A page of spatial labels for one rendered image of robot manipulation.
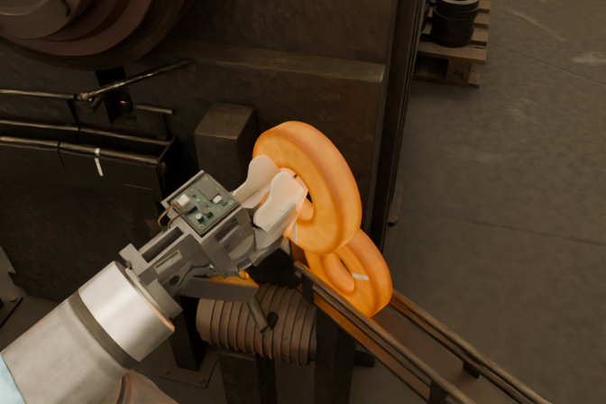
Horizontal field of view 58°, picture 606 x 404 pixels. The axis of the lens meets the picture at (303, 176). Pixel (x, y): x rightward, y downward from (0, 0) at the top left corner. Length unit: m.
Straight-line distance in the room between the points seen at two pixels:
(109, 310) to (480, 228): 1.53
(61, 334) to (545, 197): 1.79
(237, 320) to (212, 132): 0.33
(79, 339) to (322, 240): 0.26
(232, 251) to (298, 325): 0.42
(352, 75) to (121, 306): 0.53
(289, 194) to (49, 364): 0.27
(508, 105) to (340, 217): 2.01
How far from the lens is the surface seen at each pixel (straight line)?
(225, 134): 0.88
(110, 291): 0.53
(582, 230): 2.03
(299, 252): 0.84
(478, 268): 1.79
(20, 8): 0.83
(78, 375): 0.53
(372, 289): 0.75
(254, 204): 0.59
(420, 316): 0.78
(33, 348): 0.54
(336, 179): 0.55
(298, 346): 0.97
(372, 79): 0.88
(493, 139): 2.30
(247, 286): 0.62
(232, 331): 0.99
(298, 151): 0.57
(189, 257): 0.54
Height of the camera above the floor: 1.33
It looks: 42 degrees down
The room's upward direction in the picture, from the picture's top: straight up
